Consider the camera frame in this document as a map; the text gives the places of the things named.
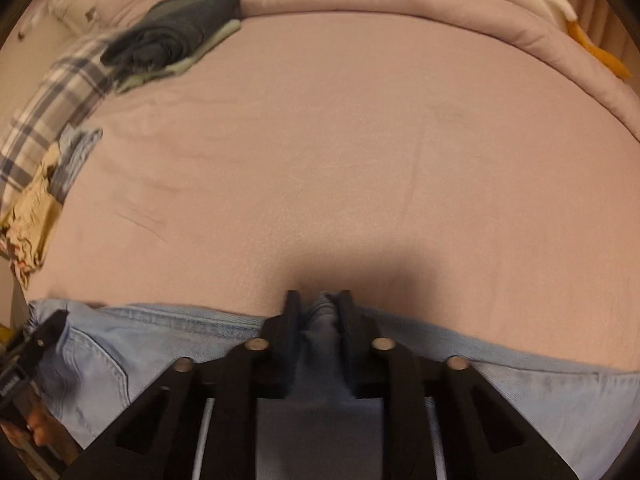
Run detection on dark folded jeans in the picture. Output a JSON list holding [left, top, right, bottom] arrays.
[[101, 0, 241, 73]]

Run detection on cream printed garment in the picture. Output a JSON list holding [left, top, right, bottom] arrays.
[[1, 142, 62, 292]]

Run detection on green folded cloth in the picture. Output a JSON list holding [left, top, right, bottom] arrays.
[[113, 20, 241, 94]]

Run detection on small blue denim garment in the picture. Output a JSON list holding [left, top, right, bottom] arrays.
[[48, 125, 103, 204]]

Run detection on pink rolled comforter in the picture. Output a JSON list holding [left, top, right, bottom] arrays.
[[94, 0, 640, 141]]

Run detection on left hand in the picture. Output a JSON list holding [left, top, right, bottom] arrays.
[[1, 398, 81, 466]]

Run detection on plaid pillow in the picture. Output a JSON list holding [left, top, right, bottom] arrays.
[[1, 32, 113, 214]]

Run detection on light blue denim pants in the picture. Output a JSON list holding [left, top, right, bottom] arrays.
[[29, 295, 639, 479]]

